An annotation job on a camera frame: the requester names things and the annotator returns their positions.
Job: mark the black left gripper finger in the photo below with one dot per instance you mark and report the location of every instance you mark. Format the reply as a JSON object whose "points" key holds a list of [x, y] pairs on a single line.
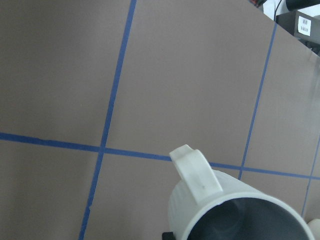
{"points": [[167, 236]]}

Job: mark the white ribbed plastic cup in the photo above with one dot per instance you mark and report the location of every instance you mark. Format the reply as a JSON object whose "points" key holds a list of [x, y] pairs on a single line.
{"points": [[208, 204]]}

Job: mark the cream white plastic basket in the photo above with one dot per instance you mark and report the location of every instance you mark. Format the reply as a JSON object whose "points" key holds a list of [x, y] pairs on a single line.
{"points": [[314, 226]]}

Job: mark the black label printer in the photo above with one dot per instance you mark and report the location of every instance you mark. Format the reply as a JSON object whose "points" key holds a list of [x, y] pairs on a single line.
{"points": [[304, 27]]}

